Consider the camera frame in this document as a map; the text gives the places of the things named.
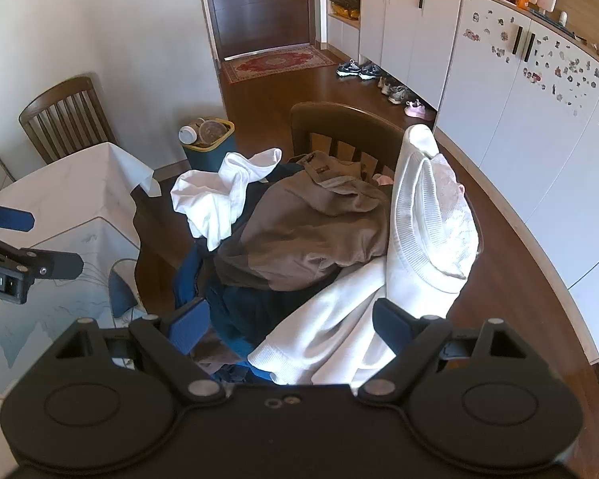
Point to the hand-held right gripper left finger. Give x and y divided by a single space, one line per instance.
192 322

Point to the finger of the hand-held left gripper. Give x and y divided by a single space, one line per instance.
7 219
55 264

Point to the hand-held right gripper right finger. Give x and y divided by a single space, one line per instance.
392 324

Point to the white ribbed sweater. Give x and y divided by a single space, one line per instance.
419 219

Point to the white t-shirt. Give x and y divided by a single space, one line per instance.
214 204

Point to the dark blue garment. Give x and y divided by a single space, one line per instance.
249 309

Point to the printed white tablecloth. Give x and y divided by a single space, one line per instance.
70 194

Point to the brown jacket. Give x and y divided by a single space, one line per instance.
304 229

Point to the wooden slat-back chair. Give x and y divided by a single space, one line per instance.
60 97

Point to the pink cloth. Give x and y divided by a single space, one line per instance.
382 178

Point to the teal bin with yellow rim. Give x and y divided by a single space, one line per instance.
214 157

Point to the white lidded cup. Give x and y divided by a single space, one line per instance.
188 134

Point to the clear plastic cup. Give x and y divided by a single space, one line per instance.
213 132

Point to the dark wooden chair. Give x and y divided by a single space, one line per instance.
349 119

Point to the row of shoes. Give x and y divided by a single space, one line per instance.
400 94

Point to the white cabinet with stickers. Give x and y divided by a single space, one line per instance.
529 124

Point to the red patterned rug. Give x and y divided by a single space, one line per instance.
279 62

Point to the tall white cabinet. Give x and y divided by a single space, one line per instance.
404 25

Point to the yellow bag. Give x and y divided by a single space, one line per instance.
344 11

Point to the dark brown door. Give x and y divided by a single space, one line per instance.
259 5

